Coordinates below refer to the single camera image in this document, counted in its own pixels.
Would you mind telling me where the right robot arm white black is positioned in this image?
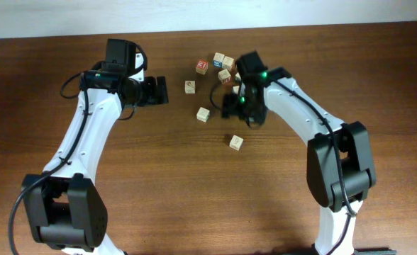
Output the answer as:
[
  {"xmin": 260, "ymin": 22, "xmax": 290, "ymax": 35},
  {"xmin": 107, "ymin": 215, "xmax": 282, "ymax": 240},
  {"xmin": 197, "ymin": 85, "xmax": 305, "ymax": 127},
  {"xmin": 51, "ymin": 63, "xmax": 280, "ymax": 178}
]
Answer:
[{"xmin": 221, "ymin": 52, "xmax": 377, "ymax": 254}]

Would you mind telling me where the red number wooden block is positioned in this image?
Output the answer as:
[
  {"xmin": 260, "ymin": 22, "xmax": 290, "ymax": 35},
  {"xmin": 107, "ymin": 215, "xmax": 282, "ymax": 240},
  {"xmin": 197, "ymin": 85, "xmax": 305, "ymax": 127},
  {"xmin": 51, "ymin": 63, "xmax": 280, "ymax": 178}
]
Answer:
[{"xmin": 195, "ymin": 59, "xmax": 209, "ymax": 75}]

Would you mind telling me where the red sided wooden block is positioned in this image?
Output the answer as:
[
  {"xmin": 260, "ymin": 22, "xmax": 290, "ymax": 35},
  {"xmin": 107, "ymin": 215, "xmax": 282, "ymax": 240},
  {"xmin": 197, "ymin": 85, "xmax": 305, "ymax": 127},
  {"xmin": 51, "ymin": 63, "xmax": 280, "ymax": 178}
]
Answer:
[{"xmin": 218, "ymin": 69, "xmax": 232, "ymax": 84}]

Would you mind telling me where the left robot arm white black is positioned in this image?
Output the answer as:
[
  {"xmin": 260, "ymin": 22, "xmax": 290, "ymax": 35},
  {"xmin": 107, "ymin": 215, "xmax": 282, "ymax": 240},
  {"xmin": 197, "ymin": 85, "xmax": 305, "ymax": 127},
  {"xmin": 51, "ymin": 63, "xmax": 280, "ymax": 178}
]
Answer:
[{"xmin": 9, "ymin": 39, "xmax": 169, "ymax": 254}]

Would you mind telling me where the carrot picture wooden block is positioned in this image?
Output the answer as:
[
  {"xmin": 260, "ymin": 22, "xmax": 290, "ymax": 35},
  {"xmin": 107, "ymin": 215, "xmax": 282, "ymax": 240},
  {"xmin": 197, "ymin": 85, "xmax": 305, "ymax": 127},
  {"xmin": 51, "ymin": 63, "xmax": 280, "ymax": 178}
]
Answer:
[{"xmin": 184, "ymin": 81, "xmax": 196, "ymax": 94}]

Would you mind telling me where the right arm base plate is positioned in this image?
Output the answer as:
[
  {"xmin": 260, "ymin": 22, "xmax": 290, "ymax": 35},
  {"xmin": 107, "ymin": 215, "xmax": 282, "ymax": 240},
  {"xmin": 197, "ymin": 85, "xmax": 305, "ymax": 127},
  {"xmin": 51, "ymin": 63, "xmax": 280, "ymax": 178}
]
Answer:
[{"xmin": 311, "ymin": 244, "xmax": 397, "ymax": 255}]

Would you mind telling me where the plain picture wooden block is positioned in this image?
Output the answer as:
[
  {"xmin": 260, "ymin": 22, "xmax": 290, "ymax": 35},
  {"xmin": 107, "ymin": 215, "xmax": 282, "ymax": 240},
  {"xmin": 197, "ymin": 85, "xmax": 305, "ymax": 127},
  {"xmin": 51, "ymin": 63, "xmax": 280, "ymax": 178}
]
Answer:
[{"xmin": 222, "ymin": 56, "xmax": 235, "ymax": 72}]

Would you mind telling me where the blue edged wooden block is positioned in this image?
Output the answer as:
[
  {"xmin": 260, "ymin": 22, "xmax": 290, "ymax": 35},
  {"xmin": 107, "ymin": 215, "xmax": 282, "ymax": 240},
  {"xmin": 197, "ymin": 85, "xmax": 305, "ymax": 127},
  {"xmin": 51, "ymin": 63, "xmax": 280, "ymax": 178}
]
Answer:
[{"xmin": 229, "ymin": 135, "xmax": 243, "ymax": 151}]

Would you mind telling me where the blue sided wooden block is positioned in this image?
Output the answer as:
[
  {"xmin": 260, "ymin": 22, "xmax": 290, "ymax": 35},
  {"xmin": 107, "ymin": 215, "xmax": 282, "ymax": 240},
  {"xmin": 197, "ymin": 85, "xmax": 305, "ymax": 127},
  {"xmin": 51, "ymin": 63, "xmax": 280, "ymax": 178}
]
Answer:
[{"xmin": 213, "ymin": 52, "xmax": 225, "ymax": 68}]

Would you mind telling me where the green sided wooden block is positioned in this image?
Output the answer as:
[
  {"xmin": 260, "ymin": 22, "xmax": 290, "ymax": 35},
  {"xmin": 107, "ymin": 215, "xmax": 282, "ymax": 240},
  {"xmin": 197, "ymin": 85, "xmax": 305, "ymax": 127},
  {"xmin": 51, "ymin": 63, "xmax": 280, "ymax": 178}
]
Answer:
[{"xmin": 235, "ymin": 73, "xmax": 241, "ymax": 82}]

